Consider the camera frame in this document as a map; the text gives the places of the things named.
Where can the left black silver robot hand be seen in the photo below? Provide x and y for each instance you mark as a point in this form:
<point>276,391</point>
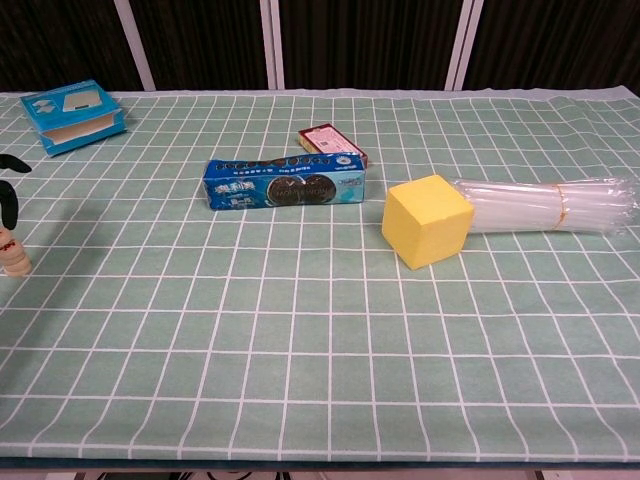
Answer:
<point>11,205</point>

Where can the blue kitchen scale box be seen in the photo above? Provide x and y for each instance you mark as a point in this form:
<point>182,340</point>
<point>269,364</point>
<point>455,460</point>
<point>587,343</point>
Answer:
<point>65,107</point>

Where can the dark partition panel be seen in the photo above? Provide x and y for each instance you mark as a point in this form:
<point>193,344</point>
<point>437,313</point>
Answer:
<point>200,40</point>
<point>365,40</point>
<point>60,40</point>
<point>560,40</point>

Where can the blue Oreo cookie box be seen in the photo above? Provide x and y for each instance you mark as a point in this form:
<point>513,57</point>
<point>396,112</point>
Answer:
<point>240,192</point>

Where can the red playing card box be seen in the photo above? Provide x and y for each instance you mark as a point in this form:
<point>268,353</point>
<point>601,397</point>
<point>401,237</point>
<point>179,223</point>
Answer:
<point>330,140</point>

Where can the green checked tablecloth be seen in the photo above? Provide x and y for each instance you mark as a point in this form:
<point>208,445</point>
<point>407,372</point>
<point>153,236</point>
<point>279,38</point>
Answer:
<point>320,325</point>

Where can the yellow foam cube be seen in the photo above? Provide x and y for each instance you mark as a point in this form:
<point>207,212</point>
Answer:
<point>425,220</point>

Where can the clear pack of straws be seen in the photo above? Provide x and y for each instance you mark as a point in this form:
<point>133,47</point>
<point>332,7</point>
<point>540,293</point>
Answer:
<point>525,207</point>

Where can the white partition post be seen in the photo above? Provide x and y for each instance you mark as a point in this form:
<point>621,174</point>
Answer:
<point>465,45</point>
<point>272,45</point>
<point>132,45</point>

